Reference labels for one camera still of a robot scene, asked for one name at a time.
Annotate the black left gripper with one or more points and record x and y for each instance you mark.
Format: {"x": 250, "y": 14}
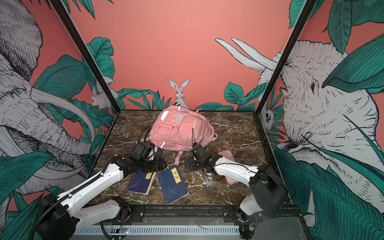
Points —
{"x": 159, "y": 165}

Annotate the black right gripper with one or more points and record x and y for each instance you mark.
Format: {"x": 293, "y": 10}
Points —
{"x": 193, "y": 161}

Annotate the dark blue book yellow label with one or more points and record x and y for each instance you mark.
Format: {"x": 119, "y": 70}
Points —
{"x": 172, "y": 185}

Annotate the pink student backpack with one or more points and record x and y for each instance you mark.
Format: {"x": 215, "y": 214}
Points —
{"x": 178, "y": 128}

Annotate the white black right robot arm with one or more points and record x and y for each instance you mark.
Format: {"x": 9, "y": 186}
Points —
{"x": 269, "y": 191}

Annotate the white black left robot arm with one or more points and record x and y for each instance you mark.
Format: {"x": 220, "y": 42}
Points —
{"x": 58, "y": 218}

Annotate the clear plastic small case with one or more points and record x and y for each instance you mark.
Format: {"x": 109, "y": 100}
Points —
{"x": 209, "y": 179}

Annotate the pink pencil case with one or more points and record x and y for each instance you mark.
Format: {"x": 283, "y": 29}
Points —
{"x": 230, "y": 171}

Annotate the dark blue book left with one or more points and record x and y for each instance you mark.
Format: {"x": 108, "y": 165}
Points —
{"x": 141, "y": 183}

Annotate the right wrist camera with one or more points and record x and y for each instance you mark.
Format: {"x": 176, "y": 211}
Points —
{"x": 200, "y": 153}

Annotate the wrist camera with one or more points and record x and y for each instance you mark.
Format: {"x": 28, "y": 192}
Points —
{"x": 143, "y": 151}
{"x": 200, "y": 153}

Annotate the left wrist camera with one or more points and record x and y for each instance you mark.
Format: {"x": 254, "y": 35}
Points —
{"x": 143, "y": 151}

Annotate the black front mounting rail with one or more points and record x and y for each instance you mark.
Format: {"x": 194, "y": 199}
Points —
{"x": 229, "y": 213}

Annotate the white perforated cable tray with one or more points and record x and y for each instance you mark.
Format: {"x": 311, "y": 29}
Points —
{"x": 138, "y": 230}

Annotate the black left corner frame post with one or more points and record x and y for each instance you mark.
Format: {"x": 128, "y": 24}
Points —
{"x": 67, "y": 21}

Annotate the black corner frame post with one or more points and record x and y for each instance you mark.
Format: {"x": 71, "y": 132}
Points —
{"x": 67, "y": 21}
{"x": 299, "y": 25}

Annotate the black right corner frame post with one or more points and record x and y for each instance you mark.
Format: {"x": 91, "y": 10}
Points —
{"x": 299, "y": 25}

